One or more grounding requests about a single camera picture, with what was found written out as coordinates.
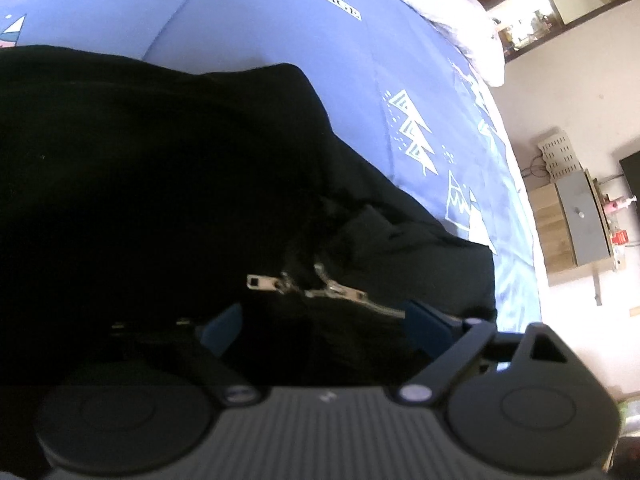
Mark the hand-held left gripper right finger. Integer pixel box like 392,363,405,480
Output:
397,300,581,406

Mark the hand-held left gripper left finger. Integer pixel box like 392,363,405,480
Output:
107,302,261,406

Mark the black zip jacket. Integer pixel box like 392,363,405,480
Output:
0,45,498,480

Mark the wooden cabinet with grey door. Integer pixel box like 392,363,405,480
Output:
530,170,626,288

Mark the dark television screen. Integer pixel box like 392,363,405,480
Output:
619,147,640,246

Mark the blue printed bed sheet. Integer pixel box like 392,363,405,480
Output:
0,0,543,333

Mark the white quilt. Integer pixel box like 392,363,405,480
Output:
345,0,506,87

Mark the cluttered shelf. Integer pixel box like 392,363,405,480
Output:
500,5,566,56

